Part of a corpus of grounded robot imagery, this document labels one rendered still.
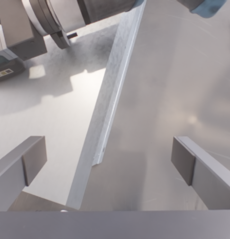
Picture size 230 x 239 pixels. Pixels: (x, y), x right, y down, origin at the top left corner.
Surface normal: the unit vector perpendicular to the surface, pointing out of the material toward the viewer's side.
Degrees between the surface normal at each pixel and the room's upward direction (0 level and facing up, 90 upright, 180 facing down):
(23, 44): 90
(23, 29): 0
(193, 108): 0
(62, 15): 65
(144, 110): 0
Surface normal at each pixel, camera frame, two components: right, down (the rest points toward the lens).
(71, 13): 0.25, 0.79
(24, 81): -0.09, -0.15
